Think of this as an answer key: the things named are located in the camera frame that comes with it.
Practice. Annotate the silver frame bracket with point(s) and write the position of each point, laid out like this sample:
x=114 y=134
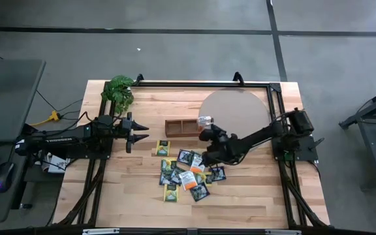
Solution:
x=100 y=231
x=282 y=232

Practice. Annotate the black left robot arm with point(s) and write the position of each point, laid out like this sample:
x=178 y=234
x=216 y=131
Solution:
x=60 y=140

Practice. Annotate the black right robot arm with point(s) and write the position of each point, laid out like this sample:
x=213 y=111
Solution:
x=260 y=134

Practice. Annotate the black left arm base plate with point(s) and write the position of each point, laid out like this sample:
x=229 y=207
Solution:
x=87 y=155

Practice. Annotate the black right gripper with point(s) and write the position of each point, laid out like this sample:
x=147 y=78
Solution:
x=219 y=150

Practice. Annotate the black frame clamp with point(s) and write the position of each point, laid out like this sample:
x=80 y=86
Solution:
x=139 y=78
x=238 y=77

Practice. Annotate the white printed box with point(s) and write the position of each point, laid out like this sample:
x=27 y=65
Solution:
x=57 y=164

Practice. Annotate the green potted plant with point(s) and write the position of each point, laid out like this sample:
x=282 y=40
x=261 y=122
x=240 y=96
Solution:
x=117 y=93

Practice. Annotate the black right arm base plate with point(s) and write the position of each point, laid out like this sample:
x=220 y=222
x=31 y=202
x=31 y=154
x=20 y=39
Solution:
x=305 y=150

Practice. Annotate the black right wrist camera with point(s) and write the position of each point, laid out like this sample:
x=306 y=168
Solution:
x=220 y=131

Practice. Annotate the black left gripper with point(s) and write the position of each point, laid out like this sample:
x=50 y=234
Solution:
x=129 y=132

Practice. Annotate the black aluminium table frame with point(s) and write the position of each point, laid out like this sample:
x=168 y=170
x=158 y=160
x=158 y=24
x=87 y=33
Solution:
x=207 y=84

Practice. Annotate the grey side desk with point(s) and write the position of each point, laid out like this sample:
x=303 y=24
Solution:
x=5 y=98

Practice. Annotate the black metal stand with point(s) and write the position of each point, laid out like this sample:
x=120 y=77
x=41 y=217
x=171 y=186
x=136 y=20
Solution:
x=367 y=112

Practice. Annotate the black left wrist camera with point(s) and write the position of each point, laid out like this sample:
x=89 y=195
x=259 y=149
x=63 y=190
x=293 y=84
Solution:
x=119 y=126

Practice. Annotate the yellow power plug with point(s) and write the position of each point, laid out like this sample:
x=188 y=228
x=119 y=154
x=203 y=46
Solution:
x=55 y=116

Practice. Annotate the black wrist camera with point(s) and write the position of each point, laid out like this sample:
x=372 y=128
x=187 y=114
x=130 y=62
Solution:
x=119 y=126
x=220 y=131

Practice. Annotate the brown wooden compartment tray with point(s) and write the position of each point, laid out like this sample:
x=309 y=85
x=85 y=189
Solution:
x=181 y=128

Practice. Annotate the black computer mouse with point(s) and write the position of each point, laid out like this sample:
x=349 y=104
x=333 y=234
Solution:
x=2 y=176

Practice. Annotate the round grey mat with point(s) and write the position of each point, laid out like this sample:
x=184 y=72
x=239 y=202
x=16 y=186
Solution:
x=240 y=107

